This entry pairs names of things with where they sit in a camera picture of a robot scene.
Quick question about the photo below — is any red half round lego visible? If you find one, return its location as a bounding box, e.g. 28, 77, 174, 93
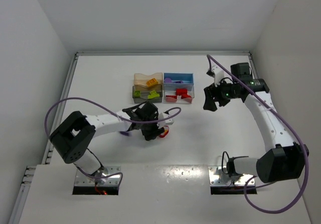
181, 94, 193, 103

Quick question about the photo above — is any blue container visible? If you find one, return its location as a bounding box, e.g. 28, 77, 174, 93
164, 73, 194, 91

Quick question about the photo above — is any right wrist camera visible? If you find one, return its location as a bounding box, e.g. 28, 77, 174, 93
206, 67, 225, 86

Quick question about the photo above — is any metal base plate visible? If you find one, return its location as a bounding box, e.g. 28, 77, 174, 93
74, 166, 123, 187
208, 165, 256, 186

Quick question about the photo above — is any green rectangular lego brick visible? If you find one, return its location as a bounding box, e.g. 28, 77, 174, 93
147, 90, 160, 99

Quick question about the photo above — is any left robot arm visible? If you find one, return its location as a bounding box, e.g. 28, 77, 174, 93
49, 101, 169, 179

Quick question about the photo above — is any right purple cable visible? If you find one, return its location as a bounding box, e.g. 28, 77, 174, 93
206, 54, 309, 213

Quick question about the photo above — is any purple half round lego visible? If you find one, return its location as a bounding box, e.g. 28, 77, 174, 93
119, 132, 131, 137

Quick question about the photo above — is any red lego brick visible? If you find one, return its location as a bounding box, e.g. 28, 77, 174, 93
165, 95, 177, 103

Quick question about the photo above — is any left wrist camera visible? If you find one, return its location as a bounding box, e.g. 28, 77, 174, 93
157, 113, 174, 128

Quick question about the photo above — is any orange translucent container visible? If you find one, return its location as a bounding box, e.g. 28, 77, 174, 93
133, 72, 163, 89

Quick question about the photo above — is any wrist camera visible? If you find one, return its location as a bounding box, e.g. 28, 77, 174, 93
206, 67, 225, 86
157, 113, 174, 128

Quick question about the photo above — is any purple round lego piece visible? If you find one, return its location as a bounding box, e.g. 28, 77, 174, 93
164, 77, 173, 83

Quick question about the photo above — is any purple cable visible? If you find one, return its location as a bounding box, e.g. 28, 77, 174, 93
44, 97, 182, 182
206, 54, 309, 213

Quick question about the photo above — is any grey translucent container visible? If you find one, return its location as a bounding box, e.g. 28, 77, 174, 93
132, 84, 163, 104

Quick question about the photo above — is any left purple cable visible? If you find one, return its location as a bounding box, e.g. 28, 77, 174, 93
44, 97, 182, 182

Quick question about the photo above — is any multicolour lego stack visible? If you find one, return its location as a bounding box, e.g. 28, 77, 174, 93
159, 126, 170, 138

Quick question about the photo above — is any yellow lego piece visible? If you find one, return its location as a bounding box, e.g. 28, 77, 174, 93
146, 78, 158, 87

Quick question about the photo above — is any clear container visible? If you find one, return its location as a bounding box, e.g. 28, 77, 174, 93
164, 91, 194, 104

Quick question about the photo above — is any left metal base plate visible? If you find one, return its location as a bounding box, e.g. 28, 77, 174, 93
74, 166, 123, 187

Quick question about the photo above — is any red lego piece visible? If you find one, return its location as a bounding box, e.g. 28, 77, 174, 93
176, 88, 188, 95

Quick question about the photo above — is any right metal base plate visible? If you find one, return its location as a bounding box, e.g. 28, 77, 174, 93
208, 165, 256, 186

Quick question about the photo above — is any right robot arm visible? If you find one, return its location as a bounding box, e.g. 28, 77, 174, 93
203, 63, 305, 183

